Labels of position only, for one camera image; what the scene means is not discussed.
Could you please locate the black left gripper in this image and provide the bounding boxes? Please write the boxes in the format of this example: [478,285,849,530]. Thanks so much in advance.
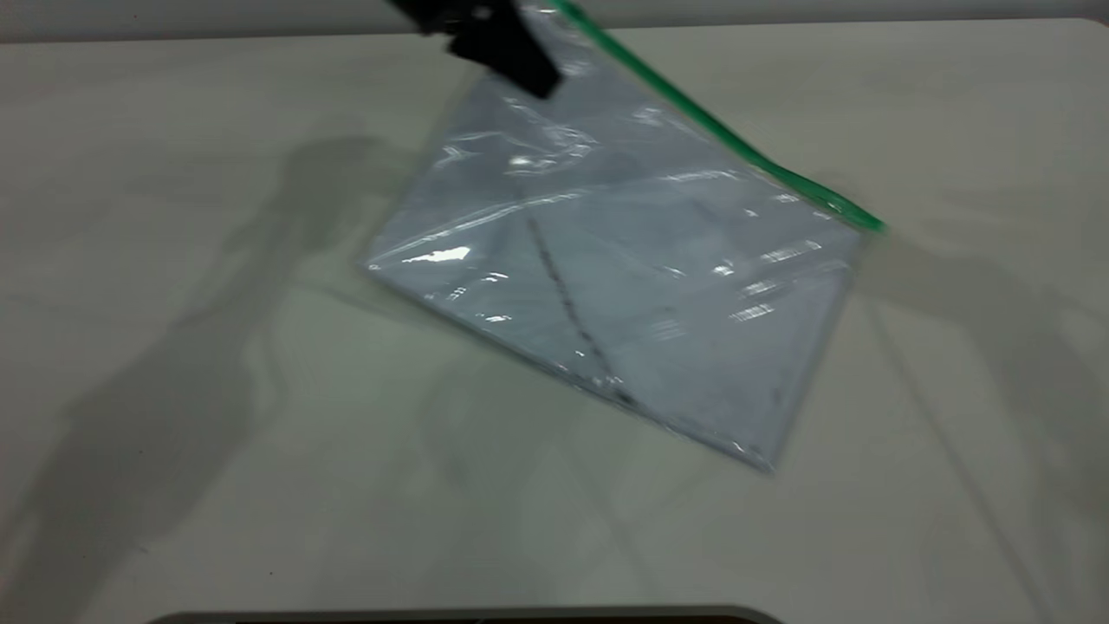
[386,0,565,99]

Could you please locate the clear bag with green zipper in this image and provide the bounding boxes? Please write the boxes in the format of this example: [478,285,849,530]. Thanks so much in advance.
[364,0,887,476]

